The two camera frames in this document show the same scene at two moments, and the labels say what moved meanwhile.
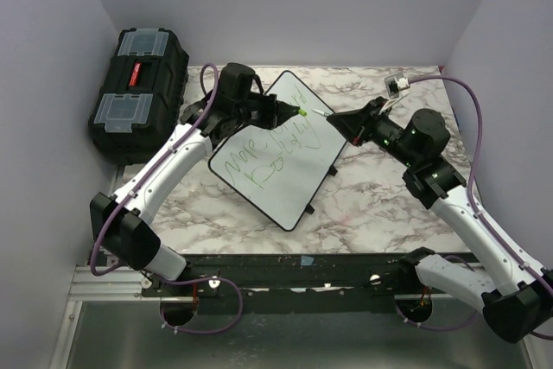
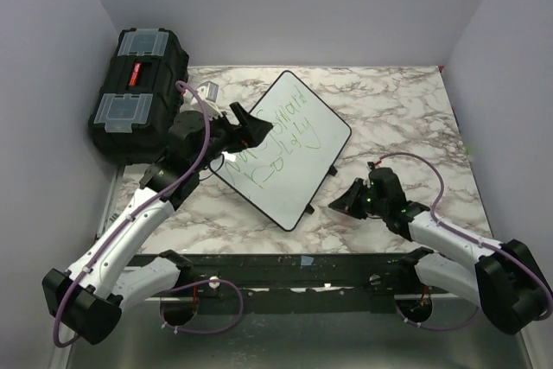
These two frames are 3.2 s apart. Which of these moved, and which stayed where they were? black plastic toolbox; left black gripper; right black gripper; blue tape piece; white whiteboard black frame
Moved: right black gripper; left black gripper
Stayed: white whiteboard black frame; blue tape piece; black plastic toolbox
